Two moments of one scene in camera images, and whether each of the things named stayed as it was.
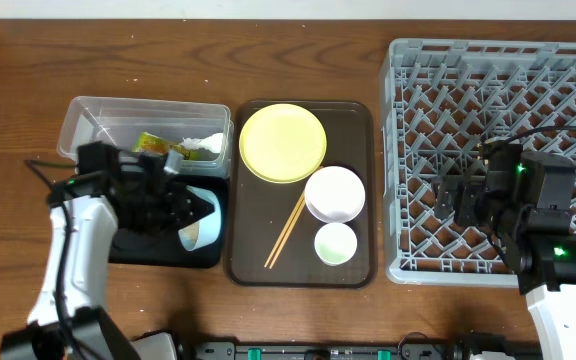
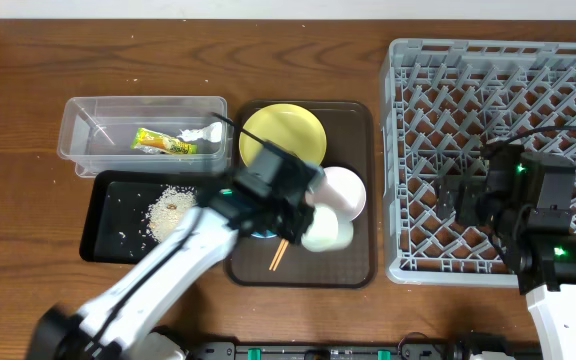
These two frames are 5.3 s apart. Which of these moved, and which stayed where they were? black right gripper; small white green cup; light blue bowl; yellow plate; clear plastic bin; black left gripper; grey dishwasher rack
Moved: small white green cup; black left gripper; light blue bowl
Stayed: black right gripper; yellow plate; clear plastic bin; grey dishwasher rack
